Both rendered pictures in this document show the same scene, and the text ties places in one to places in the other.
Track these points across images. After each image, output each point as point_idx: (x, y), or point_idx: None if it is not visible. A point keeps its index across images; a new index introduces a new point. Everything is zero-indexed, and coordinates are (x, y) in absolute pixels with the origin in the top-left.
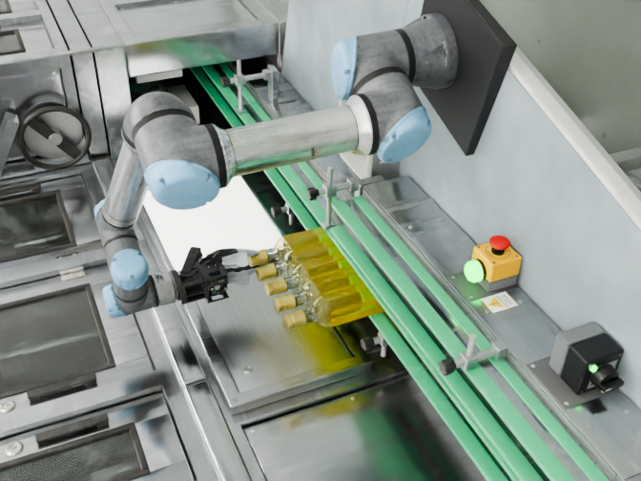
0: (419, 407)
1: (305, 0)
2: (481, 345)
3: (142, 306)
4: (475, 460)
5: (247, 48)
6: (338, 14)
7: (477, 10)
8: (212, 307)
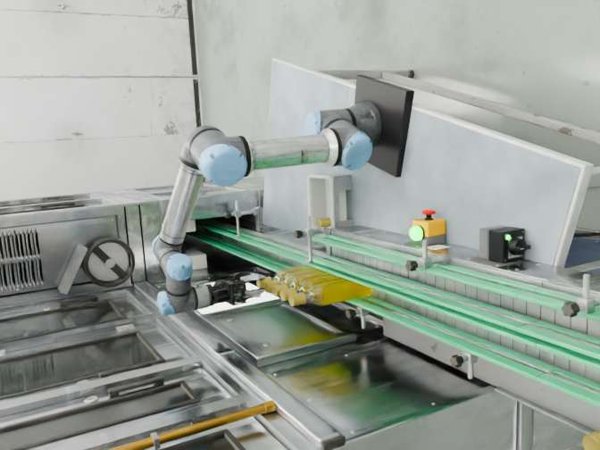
0: (395, 354)
1: None
2: None
3: (187, 304)
4: (445, 339)
5: (239, 206)
6: None
7: (387, 84)
8: (233, 325)
